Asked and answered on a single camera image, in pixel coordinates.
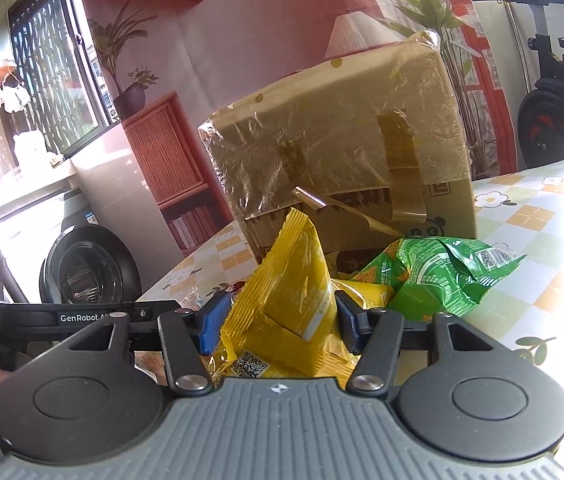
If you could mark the bright green snack packet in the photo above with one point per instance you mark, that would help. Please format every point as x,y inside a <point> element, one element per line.
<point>442,280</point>

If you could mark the green orange patterned snack packet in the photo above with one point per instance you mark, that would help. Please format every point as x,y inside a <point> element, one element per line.
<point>379,270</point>

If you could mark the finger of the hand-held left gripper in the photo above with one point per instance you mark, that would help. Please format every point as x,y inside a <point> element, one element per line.
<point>144,314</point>

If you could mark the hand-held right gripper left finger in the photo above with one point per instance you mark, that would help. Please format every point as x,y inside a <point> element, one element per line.
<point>214,322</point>

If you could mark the white hanging garment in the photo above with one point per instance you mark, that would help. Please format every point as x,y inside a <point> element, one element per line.
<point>11,97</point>

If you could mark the yellow snack packet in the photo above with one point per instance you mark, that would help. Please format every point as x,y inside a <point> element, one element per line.
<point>292,290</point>
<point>369,292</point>

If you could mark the white cloth bundle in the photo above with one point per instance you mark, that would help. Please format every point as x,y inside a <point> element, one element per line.
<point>29,150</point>

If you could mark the window with metal grille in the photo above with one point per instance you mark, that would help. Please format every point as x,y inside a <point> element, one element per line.
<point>51,60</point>

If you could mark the black exercise bike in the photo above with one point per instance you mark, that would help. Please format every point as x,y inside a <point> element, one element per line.
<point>552,110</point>

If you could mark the dark brown snack packet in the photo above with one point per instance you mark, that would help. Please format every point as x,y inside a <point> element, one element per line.
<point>354,262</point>

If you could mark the grey washing machine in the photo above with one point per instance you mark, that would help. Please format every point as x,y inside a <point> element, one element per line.
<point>91,265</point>

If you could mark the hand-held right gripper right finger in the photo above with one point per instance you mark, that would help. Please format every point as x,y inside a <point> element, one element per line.
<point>349,322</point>

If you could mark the metal pipe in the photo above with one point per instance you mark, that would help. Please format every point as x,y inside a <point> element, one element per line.
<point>518,50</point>

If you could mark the taped cardboard box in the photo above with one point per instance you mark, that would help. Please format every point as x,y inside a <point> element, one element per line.
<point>337,125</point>

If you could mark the printed room wall poster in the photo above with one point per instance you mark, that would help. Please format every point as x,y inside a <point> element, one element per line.
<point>262,35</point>

